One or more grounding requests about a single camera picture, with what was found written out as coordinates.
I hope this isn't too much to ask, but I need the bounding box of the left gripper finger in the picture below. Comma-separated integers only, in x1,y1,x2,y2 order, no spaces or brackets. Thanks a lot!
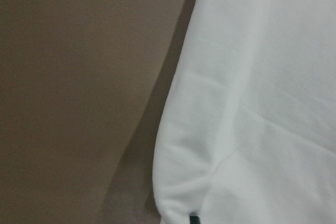
190,216,200,224

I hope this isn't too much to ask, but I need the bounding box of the white long-sleeve printed shirt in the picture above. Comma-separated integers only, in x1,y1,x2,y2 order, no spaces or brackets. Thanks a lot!
153,0,335,223

